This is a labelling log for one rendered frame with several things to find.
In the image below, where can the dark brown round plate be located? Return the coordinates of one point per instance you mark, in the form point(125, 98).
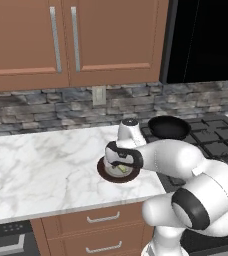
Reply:
point(102, 173)

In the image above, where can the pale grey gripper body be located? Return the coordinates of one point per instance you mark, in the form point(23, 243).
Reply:
point(112, 170)

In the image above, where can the yellow butter stick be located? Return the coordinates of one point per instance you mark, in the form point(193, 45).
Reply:
point(121, 169)

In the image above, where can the black range hood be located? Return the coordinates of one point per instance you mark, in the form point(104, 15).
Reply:
point(206, 40)

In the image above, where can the black dishwasher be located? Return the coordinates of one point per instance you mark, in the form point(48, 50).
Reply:
point(9, 238)

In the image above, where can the brown wide cupboard door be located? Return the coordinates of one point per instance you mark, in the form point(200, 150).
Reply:
point(119, 36)

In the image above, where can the beige wall outlet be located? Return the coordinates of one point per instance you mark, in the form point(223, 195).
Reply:
point(99, 96)

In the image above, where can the brown deep drawer front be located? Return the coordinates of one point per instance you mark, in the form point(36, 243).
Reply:
point(69, 245)

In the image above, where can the black frying pan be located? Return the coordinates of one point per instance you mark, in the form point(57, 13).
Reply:
point(168, 127)

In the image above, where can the brown shallow drawer front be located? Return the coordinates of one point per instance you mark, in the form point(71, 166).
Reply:
point(69, 221)

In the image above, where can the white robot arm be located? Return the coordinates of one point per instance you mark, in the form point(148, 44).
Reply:
point(199, 196)

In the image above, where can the black gas hob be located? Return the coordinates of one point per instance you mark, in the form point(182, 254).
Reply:
point(219, 136)

